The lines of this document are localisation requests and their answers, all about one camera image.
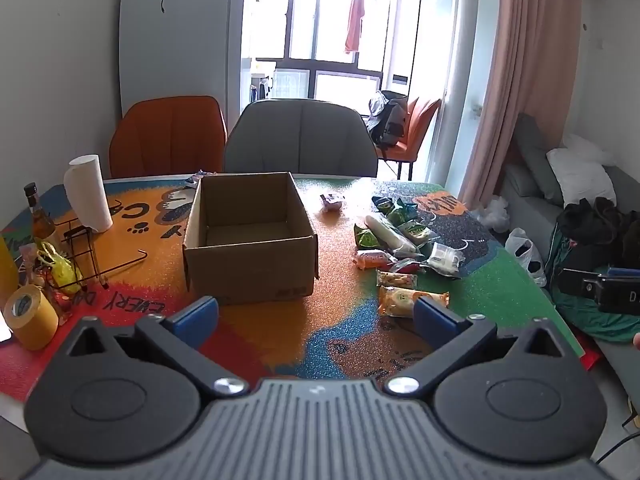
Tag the orange chair by window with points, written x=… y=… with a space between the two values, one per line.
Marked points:
x=420 y=113

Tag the grey chair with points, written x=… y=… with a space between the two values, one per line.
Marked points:
x=301 y=136

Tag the white pillow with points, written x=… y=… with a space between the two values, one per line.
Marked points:
x=580 y=179

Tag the glass bottle amber liquid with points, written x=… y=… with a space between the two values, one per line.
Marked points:
x=43 y=228

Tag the white paper towel roll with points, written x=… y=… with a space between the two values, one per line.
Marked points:
x=85 y=192

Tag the green pancake snack package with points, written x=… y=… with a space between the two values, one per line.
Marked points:
x=417 y=232

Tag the yellow tape roll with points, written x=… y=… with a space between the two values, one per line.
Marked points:
x=30 y=317

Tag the orange sausage snack package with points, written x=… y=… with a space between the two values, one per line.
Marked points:
x=374 y=259

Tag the black clothes on sofa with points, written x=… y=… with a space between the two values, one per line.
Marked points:
x=591 y=237

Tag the crumpled white plastic bag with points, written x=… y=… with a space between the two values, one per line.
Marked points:
x=494 y=216

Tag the white board against wall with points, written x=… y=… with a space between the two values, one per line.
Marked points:
x=181 y=48

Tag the red green snack package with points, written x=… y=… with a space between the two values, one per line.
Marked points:
x=406 y=266

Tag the purple pastry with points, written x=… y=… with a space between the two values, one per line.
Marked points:
x=331 y=202

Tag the green avocado snack packet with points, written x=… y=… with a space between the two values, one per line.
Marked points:
x=402 y=213

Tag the blue snack packet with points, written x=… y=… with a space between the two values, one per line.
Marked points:
x=383 y=204

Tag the green blanket on sofa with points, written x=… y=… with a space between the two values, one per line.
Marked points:
x=585 y=315

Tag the blue tissue packet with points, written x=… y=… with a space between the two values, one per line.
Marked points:
x=194 y=179

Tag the black wire rack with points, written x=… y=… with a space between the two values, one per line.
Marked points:
x=78 y=245

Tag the pink curtain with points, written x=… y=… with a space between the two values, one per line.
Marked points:
x=533 y=71

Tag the yellow plastic bag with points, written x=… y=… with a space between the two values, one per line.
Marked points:
x=65 y=274

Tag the dark backpack on chair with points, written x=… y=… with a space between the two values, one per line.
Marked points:
x=388 y=112

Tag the hanging red garment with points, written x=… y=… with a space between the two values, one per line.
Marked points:
x=354 y=28

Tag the open cardboard box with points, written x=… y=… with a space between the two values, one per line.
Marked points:
x=249 y=239

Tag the light green snack packet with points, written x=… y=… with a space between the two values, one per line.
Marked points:
x=365 y=239

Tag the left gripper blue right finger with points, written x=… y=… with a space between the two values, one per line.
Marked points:
x=436 y=324

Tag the small beige snack package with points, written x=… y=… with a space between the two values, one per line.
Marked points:
x=394 y=279

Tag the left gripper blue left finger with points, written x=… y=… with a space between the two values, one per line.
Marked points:
x=195 y=323

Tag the long white cake package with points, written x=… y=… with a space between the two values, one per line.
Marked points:
x=396 y=242

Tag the orange bread snack package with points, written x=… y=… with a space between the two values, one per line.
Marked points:
x=398 y=302

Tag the grey sofa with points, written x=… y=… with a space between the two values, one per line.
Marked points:
x=535 y=202

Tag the clear white snack package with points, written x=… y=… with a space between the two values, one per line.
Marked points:
x=444 y=260

